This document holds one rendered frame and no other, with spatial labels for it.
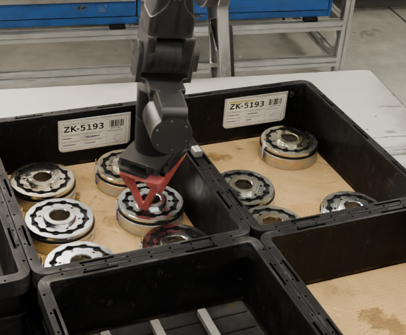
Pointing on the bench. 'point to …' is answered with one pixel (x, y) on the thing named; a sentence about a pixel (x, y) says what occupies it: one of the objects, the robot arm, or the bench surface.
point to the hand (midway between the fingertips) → (151, 195)
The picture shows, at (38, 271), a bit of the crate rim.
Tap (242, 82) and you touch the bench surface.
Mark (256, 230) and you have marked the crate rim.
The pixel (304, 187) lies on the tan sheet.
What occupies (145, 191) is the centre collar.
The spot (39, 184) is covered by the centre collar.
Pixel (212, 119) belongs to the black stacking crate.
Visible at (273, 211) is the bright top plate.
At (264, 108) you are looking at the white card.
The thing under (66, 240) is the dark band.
